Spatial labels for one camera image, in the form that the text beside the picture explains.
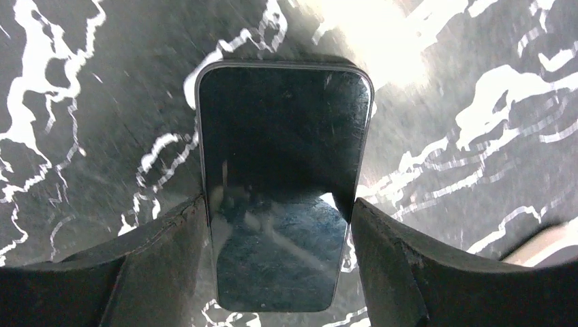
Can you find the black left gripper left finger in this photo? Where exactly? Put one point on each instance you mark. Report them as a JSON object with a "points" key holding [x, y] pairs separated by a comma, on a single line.
{"points": [[146, 277]]}

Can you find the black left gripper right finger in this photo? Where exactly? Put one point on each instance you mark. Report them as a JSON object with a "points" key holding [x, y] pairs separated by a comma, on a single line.
{"points": [[412, 279]]}

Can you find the beige small eraser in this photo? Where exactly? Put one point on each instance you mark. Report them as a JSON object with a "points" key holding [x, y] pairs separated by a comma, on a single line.
{"points": [[552, 246]]}

